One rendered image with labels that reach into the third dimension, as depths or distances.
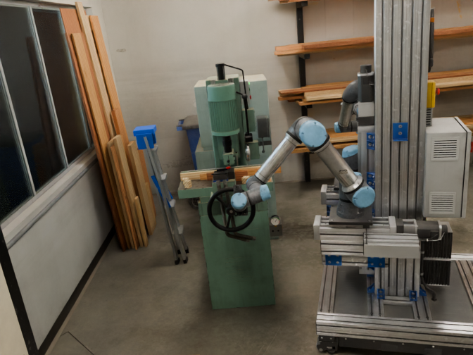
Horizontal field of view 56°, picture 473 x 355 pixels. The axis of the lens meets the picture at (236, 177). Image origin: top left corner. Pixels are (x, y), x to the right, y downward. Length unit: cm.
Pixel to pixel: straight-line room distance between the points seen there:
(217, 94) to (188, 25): 240
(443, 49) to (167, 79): 305
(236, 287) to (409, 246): 125
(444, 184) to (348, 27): 296
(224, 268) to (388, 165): 126
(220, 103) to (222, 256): 101
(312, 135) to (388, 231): 71
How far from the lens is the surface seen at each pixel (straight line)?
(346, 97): 278
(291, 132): 220
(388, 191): 256
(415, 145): 249
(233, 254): 295
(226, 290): 310
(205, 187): 278
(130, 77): 517
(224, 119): 273
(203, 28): 502
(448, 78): 506
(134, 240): 413
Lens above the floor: 184
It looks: 19 degrees down
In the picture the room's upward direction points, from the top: 6 degrees counter-clockwise
